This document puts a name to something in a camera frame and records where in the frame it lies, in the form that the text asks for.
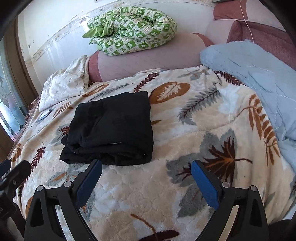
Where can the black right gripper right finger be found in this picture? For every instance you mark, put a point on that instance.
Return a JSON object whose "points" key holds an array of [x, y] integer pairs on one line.
{"points": [[250, 222]]}

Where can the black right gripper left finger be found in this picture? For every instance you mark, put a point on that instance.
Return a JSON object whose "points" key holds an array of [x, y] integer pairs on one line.
{"points": [[42, 221]]}

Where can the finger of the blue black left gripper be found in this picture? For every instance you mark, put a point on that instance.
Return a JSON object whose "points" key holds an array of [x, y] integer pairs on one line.
{"points": [[16, 176]]}

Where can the black pants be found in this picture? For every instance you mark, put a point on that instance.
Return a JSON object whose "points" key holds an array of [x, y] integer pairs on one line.
{"points": [[115, 130]]}

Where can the stained glass wooden door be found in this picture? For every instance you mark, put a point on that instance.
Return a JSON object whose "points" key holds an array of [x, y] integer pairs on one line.
{"points": [[17, 89]]}

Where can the white crumpled quilt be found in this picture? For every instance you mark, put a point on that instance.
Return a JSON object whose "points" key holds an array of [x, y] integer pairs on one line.
{"points": [[65, 83]]}

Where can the light blue quilt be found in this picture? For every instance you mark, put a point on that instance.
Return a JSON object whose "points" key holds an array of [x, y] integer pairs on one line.
{"points": [[271, 79]]}

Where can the green white patterned blanket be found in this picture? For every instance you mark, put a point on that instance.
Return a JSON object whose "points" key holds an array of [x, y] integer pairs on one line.
{"points": [[130, 29]]}

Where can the pink padded headboard cushion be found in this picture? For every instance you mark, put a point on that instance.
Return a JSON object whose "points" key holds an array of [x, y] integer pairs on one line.
{"points": [[233, 21]]}

